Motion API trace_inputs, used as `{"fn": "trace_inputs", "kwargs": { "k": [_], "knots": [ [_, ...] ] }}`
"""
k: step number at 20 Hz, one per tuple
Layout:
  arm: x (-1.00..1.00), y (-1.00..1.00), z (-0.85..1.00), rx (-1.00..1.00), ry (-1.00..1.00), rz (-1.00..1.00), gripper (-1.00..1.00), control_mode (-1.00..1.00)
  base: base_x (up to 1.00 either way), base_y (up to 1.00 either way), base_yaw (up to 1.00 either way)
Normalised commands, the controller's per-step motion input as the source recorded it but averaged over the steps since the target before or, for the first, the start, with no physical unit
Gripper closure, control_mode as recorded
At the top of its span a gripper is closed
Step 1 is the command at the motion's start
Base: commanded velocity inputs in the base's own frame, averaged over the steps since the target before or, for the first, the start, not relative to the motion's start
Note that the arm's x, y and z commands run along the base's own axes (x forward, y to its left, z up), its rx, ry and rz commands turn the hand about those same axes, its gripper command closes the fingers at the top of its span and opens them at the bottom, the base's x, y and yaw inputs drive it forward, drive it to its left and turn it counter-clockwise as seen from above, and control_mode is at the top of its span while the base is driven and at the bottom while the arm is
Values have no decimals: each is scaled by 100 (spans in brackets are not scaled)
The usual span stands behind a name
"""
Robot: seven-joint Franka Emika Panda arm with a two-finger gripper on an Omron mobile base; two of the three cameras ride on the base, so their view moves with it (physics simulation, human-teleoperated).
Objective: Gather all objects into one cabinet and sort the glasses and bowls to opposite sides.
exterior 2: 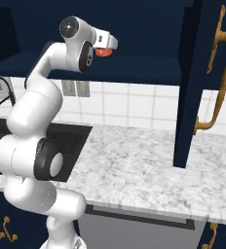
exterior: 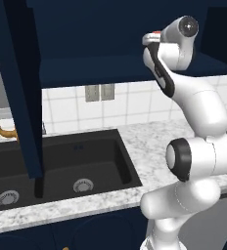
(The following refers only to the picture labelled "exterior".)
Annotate grey wall socket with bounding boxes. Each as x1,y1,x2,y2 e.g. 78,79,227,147
100,83,116,102
84,84,101,104

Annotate dark blue base cupboards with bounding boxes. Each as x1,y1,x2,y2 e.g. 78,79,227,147
0,206,150,250

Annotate silver sink drain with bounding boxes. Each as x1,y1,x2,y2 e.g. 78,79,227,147
72,178,95,194
0,189,21,207

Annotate dark blue wall cabinet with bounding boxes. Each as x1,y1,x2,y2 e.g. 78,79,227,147
25,0,227,90

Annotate dark blue open cabinet door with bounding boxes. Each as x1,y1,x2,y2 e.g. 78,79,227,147
0,0,45,199

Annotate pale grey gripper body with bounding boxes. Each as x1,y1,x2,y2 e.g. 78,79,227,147
141,30,162,47

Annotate black kitchen sink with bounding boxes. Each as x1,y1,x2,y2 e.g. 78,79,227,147
0,128,144,214

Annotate grey dishwasher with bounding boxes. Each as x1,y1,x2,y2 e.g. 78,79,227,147
176,189,227,250

